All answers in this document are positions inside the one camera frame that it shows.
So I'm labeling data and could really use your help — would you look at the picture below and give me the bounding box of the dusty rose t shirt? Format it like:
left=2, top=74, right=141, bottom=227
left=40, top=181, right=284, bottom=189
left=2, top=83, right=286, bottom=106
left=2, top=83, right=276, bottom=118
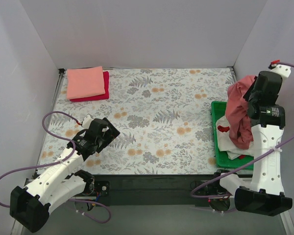
left=225, top=75, right=255, bottom=149

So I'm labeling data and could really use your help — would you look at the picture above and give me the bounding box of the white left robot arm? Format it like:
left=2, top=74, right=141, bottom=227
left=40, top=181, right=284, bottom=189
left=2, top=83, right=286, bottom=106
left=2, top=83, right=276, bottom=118
left=10, top=115, right=120, bottom=233

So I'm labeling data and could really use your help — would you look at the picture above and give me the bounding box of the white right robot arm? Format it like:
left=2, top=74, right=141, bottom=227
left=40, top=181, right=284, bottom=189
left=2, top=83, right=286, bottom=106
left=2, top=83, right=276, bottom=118
left=212, top=64, right=293, bottom=216

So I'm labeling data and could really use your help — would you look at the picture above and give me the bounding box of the green plastic tray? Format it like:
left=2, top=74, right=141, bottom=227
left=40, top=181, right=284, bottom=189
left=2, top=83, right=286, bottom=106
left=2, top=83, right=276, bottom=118
left=211, top=101, right=253, bottom=169

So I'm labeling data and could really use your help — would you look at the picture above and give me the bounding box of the folded crimson red t shirt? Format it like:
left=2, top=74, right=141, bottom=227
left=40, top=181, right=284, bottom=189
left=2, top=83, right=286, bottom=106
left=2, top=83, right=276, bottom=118
left=70, top=71, right=110, bottom=102

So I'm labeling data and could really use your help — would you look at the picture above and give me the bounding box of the white t shirt red print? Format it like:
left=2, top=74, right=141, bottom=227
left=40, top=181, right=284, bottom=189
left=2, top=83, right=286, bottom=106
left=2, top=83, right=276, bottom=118
left=216, top=116, right=254, bottom=160

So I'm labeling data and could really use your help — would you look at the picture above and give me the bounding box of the folded salmon pink t shirt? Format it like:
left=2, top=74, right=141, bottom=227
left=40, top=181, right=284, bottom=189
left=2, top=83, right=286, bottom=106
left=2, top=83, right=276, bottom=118
left=66, top=67, right=104, bottom=100

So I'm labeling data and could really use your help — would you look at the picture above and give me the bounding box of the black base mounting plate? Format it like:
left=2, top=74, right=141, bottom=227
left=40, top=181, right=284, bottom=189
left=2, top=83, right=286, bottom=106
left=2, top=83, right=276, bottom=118
left=66, top=174, right=241, bottom=208

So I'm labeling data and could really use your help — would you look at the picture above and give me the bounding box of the floral patterned table mat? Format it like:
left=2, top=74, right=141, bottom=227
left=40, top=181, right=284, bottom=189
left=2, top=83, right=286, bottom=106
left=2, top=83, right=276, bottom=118
left=38, top=68, right=234, bottom=174

